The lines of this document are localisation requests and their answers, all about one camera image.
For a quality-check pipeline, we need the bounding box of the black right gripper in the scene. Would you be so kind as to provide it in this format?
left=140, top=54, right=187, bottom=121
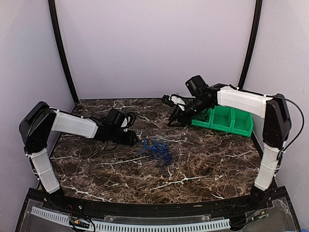
left=168, top=97, right=211, bottom=127

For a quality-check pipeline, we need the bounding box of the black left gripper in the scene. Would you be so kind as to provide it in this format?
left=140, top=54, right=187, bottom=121
left=110, top=127, right=138, bottom=146

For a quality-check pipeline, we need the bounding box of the light blue cable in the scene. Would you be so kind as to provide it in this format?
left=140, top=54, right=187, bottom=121
left=135, top=137, right=169, bottom=158

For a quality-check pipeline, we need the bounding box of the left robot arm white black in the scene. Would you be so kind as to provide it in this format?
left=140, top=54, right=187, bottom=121
left=19, top=101, right=139, bottom=211

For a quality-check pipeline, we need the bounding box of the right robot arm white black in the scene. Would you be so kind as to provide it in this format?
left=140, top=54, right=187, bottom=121
left=162, top=75, right=292, bottom=210

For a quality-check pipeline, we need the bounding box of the green plastic bin left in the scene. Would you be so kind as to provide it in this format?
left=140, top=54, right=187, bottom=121
left=191, top=108, right=213, bottom=129

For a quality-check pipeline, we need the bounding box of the green plastic bin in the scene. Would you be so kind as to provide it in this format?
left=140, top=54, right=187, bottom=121
left=210, top=106, right=233, bottom=132
left=191, top=108, right=213, bottom=129
left=231, top=109, right=254, bottom=137

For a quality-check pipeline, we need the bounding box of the green plastic bin middle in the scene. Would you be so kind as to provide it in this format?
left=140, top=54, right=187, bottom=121
left=210, top=106, right=233, bottom=132

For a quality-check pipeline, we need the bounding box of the green plastic bin right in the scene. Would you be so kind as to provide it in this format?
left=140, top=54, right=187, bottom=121
left=231, top=109, right=254, bottom=137

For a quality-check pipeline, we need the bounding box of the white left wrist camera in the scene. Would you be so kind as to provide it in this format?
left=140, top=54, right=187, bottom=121
left=121, top=112, right=136, bottom=132

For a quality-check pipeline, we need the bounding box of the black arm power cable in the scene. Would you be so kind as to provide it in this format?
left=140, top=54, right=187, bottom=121
left=272, top=94, right=305, bottom=160

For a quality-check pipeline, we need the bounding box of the white slotted cable duct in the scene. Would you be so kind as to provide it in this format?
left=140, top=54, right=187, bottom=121
left=30, top=206, right=230, bottom=232

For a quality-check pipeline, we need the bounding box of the black front rail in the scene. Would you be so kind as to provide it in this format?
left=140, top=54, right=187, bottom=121
left=43, top=195, right=273, bottom=218

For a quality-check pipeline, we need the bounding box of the black frame post right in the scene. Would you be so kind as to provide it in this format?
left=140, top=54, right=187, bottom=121
left=238, top=0, right=263, bottom=89

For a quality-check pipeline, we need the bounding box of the black frame post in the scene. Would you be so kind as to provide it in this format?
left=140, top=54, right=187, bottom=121
left=48, top=0, right=79, bottom=105
left=238, top=0, right=263, bottom=89

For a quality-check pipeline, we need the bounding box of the black frame post left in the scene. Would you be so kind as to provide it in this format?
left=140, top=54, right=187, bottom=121
left=48, top=0, right=79, bottom=105

